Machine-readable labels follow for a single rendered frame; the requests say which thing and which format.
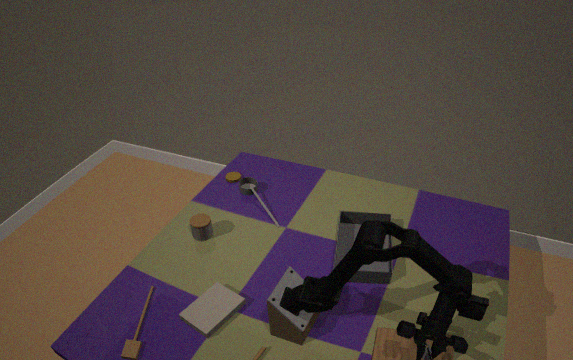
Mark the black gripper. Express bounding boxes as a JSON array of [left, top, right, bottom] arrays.
[[396, 308, 468, 360]]

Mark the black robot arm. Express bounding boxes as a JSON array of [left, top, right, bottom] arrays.
[[279, 220, 489, 321]]

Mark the grey jar with brown lid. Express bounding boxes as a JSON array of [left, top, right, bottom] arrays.
[[190, 213, 213, 241]]

